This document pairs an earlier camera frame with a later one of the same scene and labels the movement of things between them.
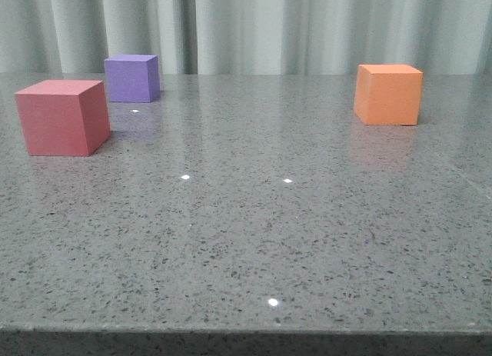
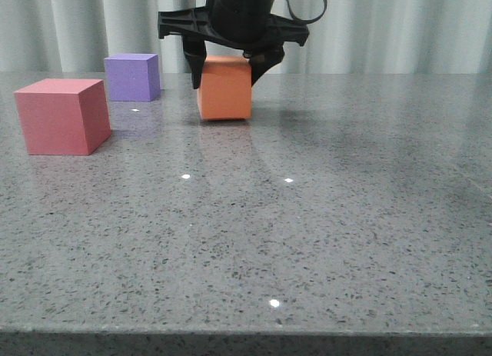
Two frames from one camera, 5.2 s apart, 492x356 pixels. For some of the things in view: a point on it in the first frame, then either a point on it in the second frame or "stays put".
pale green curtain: [246, 31] stays put
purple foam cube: [133, 78] stays put
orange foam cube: [388, 94] -> [225, 91]
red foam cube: [64, 118] stays put
